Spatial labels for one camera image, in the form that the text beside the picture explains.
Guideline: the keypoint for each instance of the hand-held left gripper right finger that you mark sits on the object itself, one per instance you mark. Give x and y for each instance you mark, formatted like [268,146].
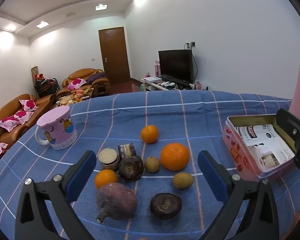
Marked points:
[212,177]

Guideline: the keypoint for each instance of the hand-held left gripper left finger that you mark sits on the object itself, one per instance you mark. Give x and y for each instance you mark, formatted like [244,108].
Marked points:
[81,177]

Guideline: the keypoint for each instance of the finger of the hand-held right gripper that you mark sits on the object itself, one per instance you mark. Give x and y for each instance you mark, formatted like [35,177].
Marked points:
[293,132]

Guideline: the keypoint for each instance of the small orange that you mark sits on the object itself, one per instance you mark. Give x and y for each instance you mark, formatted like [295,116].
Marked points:
[106,178]
[149,133]

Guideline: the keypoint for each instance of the pink tin box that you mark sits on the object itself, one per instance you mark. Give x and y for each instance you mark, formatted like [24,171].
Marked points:
[236,152]

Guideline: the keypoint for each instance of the large orange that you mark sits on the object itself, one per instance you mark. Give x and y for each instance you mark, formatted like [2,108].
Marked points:
[175,156]

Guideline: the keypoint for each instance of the purple round fruit with stem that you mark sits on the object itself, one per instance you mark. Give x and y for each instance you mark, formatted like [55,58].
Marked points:
[117,202]

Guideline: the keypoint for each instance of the chocolate cake slice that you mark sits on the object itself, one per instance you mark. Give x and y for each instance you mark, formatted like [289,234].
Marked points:
[126,149]

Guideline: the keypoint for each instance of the dark mushroom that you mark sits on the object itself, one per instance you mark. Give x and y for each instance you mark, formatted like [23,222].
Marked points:
[165,205]

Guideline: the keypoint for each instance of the small brown kiwi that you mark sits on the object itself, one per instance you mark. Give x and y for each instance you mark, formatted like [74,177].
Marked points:
[152,164]

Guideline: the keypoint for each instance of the pink cartoon mug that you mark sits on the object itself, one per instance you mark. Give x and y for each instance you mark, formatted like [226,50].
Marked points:
[60,130]

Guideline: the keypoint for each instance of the blue checked blanket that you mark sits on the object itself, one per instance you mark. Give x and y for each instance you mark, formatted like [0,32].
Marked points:
[190,115]

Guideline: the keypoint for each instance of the pile of snacks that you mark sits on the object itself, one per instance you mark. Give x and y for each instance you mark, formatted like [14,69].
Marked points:
[75,96]

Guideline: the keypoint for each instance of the dark coffee table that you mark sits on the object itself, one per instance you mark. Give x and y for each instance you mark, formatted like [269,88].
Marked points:
[90,95]

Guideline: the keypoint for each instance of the brown leather sofa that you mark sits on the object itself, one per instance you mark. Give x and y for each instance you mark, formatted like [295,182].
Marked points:
[5,137]

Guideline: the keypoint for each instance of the pink flower bunch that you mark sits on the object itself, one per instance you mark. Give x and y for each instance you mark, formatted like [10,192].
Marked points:
[198,85]

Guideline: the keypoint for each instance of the black rack with clothes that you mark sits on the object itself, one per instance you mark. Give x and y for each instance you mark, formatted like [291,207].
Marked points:
[46,86]

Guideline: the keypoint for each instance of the purple throw blanket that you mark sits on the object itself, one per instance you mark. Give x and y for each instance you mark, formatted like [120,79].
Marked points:
[96,77]

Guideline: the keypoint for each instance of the brown leather armchair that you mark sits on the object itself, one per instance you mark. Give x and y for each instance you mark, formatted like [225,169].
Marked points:
[77,75]

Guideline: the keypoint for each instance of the white television stand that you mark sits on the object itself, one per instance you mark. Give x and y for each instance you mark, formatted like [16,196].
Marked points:
[152,86]

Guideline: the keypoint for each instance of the brown framed board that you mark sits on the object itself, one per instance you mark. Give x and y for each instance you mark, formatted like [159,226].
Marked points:
[34,73]

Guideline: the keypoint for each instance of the white flat box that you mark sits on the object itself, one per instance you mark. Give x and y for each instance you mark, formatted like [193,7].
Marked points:
[153,79]

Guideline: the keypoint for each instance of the black television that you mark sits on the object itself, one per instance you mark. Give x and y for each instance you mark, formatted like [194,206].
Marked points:
[175,65]

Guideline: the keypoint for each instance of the brown wooden door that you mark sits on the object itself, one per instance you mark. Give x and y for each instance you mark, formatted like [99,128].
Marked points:
[113,55]

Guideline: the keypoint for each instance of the square ceiling light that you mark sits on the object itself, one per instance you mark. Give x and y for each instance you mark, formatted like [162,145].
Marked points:
[101,6]
[42,24]

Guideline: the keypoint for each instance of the wall socket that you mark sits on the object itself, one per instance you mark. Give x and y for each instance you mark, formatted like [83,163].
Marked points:
[190,45]

